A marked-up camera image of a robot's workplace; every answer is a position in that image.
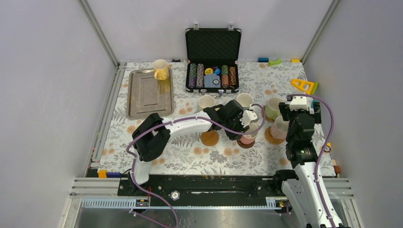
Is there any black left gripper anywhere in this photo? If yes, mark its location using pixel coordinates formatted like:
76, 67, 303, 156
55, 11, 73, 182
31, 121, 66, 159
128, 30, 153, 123
223, 114, 249, 141

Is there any light blue mug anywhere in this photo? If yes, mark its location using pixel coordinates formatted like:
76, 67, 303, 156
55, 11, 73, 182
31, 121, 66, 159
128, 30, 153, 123
236, 93, 254, 110

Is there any pale yellow mug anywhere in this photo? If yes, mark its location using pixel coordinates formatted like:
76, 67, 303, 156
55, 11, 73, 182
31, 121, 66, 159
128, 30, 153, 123
198, 95, 216, 111

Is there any pink mug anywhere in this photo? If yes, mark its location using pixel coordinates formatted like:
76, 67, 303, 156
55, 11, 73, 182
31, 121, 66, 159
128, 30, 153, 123
240, 123, 258, 145

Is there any light green mug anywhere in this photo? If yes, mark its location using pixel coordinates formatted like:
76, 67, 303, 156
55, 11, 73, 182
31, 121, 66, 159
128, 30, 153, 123
265, 97, 283, 122

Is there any dark brown wooden coaster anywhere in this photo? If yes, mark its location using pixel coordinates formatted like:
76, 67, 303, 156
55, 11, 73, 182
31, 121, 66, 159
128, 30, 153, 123
237, 140, 255, 149

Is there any woven cork coaster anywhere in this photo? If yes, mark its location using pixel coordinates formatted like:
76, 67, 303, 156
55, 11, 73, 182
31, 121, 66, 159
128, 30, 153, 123
264, 127, 285, 145

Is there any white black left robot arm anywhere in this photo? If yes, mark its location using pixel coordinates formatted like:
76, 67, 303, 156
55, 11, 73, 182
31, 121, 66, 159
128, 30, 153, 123
126, 100, 256, 195

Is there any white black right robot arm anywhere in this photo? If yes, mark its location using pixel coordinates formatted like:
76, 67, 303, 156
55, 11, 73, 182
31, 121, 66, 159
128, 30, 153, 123
272, 102, 347, 228

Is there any light brown wooden coaster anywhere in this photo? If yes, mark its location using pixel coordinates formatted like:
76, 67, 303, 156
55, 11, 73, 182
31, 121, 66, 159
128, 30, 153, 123
200, 130, 219, 146

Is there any woven rattan coaster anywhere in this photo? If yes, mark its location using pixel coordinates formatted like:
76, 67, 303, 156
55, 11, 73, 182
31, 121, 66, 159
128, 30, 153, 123
261, 106, 275, 123

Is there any yellow triangle toy block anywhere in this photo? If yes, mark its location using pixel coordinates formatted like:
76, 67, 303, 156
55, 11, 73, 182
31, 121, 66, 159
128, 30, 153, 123
291, 79, 319, 95

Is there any black poker chip case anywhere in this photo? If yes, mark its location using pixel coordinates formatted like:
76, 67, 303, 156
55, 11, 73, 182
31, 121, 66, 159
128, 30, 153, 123
185, 23, 242, 95

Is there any floral table mat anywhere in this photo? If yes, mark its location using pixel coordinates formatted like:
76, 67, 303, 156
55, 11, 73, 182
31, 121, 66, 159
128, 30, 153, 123
98, 62, 306, 176

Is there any brown wooden block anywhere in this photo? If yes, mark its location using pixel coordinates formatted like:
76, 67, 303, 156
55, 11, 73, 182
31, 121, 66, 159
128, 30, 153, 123
332, 159, 341, 175

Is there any green toy block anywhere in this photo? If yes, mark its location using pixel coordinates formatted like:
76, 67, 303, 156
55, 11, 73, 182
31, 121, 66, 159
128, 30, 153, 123
269, 58, 282, 67

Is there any silver metal tray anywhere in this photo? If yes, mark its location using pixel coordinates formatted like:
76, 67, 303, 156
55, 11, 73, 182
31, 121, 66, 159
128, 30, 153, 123
126, 68, 174, 120

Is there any dark blue toy block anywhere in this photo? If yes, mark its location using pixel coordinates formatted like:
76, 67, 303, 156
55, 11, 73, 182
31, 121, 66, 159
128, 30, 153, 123
106, 172, 122, 178

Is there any orange toy block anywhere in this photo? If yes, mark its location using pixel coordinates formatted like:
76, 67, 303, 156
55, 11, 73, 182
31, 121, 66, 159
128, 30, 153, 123
97, 170, 107, 179

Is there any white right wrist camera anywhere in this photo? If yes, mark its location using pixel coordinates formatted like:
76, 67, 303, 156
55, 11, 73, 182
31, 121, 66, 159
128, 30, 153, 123
287, 95, 309, 111

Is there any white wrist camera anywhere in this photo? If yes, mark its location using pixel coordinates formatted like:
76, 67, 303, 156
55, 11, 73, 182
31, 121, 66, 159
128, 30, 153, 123
287, 95, 309, 111
240, 110, 259, 128

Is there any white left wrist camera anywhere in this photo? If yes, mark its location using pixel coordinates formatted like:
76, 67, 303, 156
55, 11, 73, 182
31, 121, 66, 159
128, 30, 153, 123
240, 110, 259, 128

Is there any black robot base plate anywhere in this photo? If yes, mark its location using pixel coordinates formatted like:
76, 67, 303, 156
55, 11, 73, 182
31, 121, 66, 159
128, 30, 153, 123
117, 174, 305, 209

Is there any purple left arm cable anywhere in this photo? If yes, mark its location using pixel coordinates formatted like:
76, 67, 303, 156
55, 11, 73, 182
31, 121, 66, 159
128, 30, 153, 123
126, 103, 268, 228

